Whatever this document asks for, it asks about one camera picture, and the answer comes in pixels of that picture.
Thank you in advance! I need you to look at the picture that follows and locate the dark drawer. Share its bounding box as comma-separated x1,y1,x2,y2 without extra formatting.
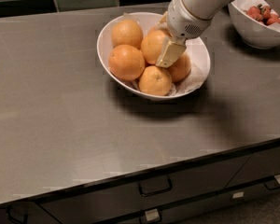
0,202,62,224
43,157,246,224
116,175,280,224
227,147,280,188

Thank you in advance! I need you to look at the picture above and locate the dark upper right drawer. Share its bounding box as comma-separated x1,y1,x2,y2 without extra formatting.
227,147,280,188

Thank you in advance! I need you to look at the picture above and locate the white bowl with oranges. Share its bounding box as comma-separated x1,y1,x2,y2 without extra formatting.
97,12,210,101

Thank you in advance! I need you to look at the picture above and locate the white bowl with strawberries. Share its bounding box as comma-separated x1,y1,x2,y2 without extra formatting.
228,0,280,49

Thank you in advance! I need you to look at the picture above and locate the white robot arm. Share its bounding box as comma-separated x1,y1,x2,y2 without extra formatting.
156,0,280,68

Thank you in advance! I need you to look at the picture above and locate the dark left drawer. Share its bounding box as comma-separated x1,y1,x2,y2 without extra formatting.
0,202,62,224

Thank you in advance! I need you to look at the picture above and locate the dark upper middle drawer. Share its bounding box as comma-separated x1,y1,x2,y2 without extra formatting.
43,157,246,224

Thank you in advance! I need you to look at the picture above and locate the red strawberry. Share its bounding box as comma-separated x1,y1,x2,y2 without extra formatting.
260,6,271,20
246,6,263,21

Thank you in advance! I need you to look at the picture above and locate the orange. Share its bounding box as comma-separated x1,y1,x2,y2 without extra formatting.
138,65,173,96
141,29,169,64
111,20,143,49
168,52,191,83
108,45,146,81

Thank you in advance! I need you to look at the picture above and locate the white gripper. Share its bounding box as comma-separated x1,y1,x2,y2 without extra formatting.
153,0,211,68

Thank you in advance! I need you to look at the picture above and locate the dark lower drawer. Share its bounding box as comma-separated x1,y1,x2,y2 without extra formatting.
116,175,280,224

